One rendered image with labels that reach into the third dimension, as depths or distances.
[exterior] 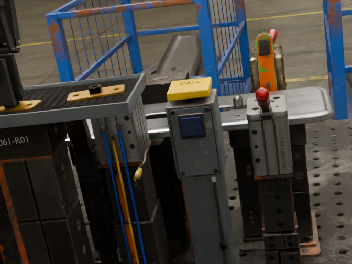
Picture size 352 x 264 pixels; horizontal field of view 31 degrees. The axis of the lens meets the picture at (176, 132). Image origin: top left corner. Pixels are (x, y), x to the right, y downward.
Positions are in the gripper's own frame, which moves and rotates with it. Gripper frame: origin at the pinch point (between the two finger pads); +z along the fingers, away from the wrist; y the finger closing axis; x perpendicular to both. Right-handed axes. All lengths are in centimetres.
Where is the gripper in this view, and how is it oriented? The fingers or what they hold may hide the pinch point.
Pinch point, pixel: (5, 80)
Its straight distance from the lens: 96.9
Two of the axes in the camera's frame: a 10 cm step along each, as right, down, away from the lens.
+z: 1.6, 9.2, 3.6
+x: -9.4, 0.3, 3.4
